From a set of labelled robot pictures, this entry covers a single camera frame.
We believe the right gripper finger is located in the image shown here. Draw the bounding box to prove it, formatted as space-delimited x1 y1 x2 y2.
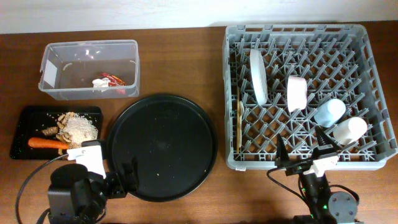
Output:
275 134 290 167
315 126 334 148

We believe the cream white cup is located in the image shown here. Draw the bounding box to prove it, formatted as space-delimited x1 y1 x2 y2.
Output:
333 117 368 145

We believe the blue cup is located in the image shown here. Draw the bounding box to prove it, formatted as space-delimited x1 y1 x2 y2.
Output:
314 99 346 128

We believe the pink bowl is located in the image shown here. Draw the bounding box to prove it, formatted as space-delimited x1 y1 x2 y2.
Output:
287 76 307 113

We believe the peanut shells and rice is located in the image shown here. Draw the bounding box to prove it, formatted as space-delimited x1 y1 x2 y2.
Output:
55 112 99 149

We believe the wooden chopstick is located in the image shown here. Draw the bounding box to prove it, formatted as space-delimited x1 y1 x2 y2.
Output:
236 86 241 154

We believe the brown walnut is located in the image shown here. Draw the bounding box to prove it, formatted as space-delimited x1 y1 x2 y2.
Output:
42 126 58 136

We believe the orange carrot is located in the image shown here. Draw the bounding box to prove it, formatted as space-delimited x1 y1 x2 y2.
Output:
28 138 68 150

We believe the red snack wrapper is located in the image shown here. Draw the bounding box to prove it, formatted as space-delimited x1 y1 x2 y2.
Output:
101 73 126 87

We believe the grey plate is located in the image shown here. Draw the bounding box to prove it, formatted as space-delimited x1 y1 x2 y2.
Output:
249 49 268 106

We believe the white plastic fork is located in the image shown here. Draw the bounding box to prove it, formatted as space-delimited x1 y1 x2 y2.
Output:
237 101 244 149

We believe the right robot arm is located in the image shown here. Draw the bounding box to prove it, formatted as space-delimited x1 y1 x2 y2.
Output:
267 126 359 224

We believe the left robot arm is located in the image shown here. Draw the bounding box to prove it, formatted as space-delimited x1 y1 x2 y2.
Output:
48 162 139 223

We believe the grey dishwasher rack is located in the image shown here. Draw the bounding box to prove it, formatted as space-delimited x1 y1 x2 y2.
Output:
223 24 397 171

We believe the round black tray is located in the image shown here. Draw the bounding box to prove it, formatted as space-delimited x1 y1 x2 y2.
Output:
103 95 218 202

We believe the black rectangular tray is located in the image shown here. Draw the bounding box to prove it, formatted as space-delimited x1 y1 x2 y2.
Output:
9 106 103 160

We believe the clear plastic bin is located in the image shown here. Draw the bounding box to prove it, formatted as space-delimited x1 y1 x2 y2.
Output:
39 40 140 100

